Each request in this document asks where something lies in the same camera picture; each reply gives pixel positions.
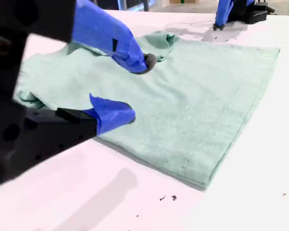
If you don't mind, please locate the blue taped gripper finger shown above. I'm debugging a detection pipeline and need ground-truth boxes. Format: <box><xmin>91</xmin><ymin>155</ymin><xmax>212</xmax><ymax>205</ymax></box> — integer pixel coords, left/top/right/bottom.
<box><xmin>224</xmin><ymin>0</ymin><xmax>235</xmax><ymax>24</ymax></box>
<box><xmin>38</xmin><ymin>0</ymin><xmax>158</xmax><ymax>75</ymax></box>
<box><xmin>21</xmin><ymin>93</ymin><xmax>136</xmax><ymax>167</ymax></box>
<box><xmin>213</xmin><ymin>0</ymin><xmax>229</xmax><ymax>31</ymax></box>

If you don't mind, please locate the pale green T-shirt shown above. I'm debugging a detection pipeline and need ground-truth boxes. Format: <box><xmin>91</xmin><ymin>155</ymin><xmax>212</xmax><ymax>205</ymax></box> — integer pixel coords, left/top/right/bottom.
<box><xmin>13</xmin><ymin>30</ymin><xmax>281</xmax><ymax>192</ymax></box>

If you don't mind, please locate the grey metal frame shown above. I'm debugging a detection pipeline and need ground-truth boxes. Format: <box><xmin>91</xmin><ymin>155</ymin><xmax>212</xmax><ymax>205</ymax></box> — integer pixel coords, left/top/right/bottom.
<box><xmin>117</xmin><ymin>0</ymin><xmax>150</xmax><ymax>12</ymax></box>

